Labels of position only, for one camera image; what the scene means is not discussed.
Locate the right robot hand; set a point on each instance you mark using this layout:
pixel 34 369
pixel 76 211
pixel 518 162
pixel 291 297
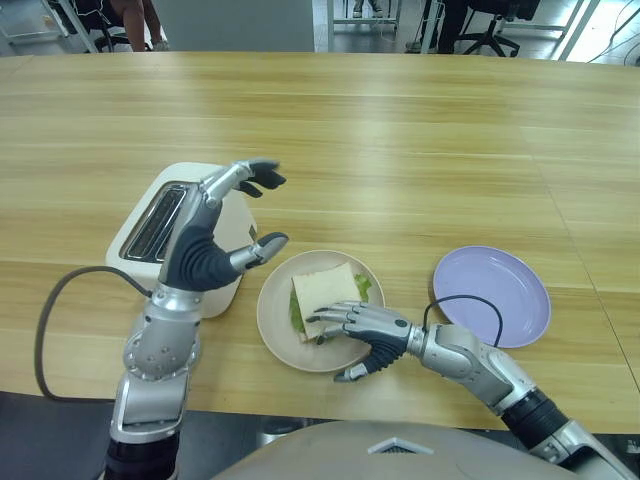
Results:
pixel 372 327

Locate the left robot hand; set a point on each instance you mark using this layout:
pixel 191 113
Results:
pixel 200 255

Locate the bread slice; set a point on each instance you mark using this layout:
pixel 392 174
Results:
pixel 327 292

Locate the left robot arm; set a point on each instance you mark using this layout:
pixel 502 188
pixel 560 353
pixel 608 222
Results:
pixel 150 370

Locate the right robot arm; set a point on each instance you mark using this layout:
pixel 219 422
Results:
pixel 500 380

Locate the green lettuce leaf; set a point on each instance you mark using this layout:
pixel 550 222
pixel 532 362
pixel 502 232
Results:
pixel 363 285

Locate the cream toaster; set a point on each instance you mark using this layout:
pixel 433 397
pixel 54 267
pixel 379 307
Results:
pixel 145 225

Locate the beige round plate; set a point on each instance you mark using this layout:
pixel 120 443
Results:
pixel 280 330

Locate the purple round plate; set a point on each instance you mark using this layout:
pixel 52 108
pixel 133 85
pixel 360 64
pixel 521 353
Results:
pixel 492 295

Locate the robot body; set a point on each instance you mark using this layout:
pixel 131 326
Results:
pixel 395 452

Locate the person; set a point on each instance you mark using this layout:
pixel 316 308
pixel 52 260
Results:
pixel 445 22
pixel 140 25

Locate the black office chair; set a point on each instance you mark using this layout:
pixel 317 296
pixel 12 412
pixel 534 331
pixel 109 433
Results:
pixel 97 25
pixel 487 30

